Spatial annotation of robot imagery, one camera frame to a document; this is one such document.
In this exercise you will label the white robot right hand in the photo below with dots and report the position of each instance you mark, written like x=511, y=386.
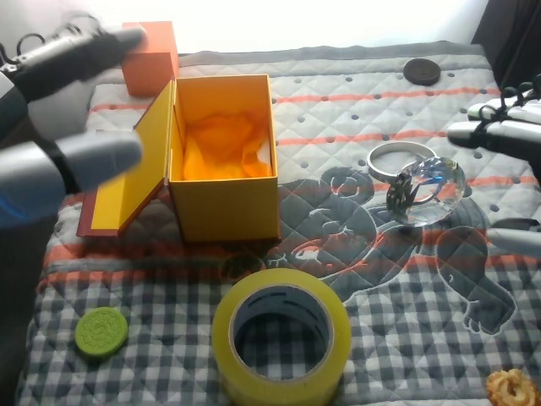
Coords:
x=513, y=129

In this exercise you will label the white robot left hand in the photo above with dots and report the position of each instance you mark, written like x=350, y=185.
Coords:
x=46, y=63

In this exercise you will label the yellow box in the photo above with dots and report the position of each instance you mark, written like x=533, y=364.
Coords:
x=224, y=211

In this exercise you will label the orange cube block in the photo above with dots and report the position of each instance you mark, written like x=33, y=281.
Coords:
x=150, y=72

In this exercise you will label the dark curtain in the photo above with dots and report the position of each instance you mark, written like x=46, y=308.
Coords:
x=507, y=34

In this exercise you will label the brown sandwich cookie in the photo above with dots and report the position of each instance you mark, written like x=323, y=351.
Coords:
x=422, y=72

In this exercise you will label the orange tissue paper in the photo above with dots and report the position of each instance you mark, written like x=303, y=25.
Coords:
x=220, y=148

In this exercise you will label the grey quilt with bear print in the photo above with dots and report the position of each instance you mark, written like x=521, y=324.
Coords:
x=401, y=304

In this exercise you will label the green sandwich cookie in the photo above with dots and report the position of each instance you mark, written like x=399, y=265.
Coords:
x=101, y=334

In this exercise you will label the yellow tape roll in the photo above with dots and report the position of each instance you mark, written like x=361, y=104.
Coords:
x=228, y=338

